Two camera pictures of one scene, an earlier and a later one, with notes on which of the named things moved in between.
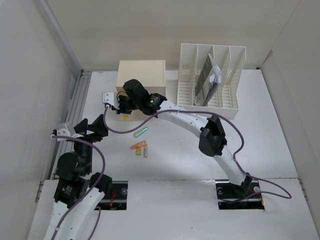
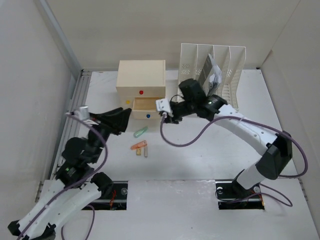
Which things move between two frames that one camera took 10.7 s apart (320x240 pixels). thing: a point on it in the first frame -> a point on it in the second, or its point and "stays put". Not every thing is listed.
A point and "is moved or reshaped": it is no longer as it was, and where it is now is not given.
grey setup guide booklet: [209, 80] is moved or reshaped
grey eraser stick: [146, 151] stays put
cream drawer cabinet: [150, 73] is moved or reshaped
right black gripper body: [126, 105] -> [181, 109]
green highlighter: [137, 133] stays put
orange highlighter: [141, 144] stays put
